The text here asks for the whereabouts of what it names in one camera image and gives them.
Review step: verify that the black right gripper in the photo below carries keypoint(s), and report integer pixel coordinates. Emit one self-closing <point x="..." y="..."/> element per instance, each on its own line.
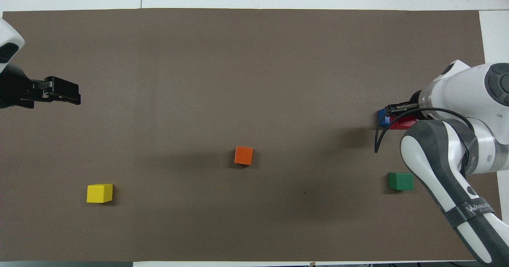
<point x="415" y="102"/>

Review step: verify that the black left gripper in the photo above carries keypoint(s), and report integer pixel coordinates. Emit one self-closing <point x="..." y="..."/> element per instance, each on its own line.
<point x="14" y="90"/>

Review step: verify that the red block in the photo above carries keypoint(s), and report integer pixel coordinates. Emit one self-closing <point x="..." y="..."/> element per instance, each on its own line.
<point x="403" y="123"/>

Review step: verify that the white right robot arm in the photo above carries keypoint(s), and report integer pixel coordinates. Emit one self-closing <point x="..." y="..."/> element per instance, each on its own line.
<point x="449" y="159"/>

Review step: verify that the blue block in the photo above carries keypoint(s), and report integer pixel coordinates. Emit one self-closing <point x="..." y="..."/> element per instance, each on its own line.
<point x="381" y="117"/>

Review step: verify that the green block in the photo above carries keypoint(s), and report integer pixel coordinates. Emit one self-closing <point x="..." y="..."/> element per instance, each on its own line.
<point x="401" y="181"/>

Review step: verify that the yellow block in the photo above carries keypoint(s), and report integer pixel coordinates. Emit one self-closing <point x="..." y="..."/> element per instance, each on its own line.
<point x="99" y="193"/>

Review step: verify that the orange block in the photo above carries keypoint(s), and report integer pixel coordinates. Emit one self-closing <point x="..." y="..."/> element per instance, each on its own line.
<point x="243" y="155"/>

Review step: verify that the brown paper mat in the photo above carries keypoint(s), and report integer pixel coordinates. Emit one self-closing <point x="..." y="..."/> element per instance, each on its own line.
<point x="254" y="60"/>

